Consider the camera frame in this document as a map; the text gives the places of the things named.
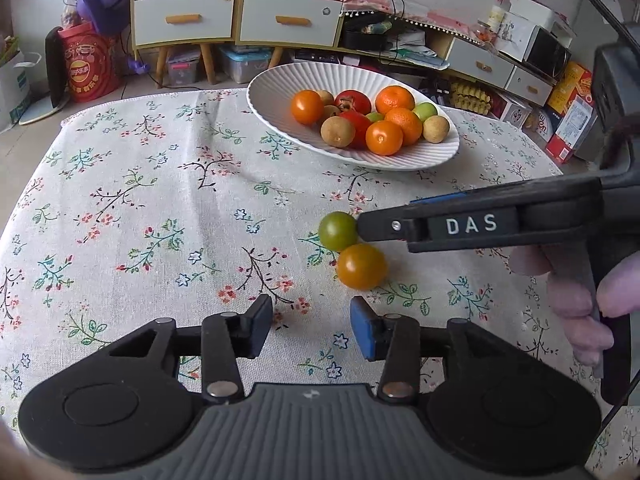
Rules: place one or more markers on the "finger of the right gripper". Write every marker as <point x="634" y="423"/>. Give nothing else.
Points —
<point x="475" y="224"/>
<point x="438" y="199"/>

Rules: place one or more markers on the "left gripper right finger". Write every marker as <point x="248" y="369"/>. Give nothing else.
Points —
<point x="401" y="343"/>

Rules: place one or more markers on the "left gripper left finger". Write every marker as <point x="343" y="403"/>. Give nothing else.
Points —
<point x="219" y="341"/>

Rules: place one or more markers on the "brown longan fruit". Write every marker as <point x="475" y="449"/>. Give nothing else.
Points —
<point x="435" y="129"/>
<point x="338" y="132"/>

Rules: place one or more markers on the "yellow orange tomato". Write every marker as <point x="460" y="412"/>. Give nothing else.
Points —
<point x="361" y="267"/>

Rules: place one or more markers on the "green tomato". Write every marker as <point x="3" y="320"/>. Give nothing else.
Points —
<point x="338" y="231"/>

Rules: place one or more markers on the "large orange mandarin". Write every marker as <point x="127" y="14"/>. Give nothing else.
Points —
<point x="394" y="96"/>

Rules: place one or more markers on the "orange cherry tomato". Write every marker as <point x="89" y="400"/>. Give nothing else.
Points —
<point x="306" y="107"/>

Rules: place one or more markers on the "right hand pink glove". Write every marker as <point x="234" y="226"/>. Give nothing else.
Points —
<point x="571" y="302"/>

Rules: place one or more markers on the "orange tomato in plate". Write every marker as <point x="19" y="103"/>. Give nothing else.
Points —
<point x="384" y="138"/>

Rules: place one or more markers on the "small mandarin in plate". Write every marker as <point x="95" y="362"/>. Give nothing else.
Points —
<point x="410" y="124"/>

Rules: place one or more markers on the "white microwave oven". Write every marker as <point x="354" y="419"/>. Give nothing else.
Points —
<point x="531" y="45"/>

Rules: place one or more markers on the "green fruit in plate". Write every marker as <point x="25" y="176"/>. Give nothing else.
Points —
<point x="375" y="116"/>

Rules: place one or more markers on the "red tomato lower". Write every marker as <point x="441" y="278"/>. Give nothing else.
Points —
<point x="361" y="124"/>

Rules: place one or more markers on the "red tomato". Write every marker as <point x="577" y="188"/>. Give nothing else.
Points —
<point x="353" y="100"/>
<point x="361" y="124"/>

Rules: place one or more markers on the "red tomato top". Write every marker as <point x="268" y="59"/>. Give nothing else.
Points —
<point x="353" y="100"/>

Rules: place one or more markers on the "longan in plate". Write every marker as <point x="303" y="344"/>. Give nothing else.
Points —
<point x="326" y="97"/>
<point x="330" y="111"/>

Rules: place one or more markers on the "floral tablecloth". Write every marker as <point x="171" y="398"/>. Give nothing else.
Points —
<point x="185" y="205"/>

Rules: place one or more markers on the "low white drawer cabinet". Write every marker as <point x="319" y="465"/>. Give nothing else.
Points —
<point x="475" y="63"/>

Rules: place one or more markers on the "white ribbed plate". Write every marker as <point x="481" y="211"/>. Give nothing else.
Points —
<point x="270" y="93"/>

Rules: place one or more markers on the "clear storage bin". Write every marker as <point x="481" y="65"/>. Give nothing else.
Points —
<point x="243" y="65"/>

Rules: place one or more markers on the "wooden cabinet with drawers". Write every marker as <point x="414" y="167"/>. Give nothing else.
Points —
<point x="163" y="25"/>

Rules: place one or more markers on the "red snack bucket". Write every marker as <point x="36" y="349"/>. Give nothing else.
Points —
<point x="89" y="61"/>

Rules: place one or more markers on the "white paper bag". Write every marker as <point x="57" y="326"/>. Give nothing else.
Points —
<point x="14" y="88"/>

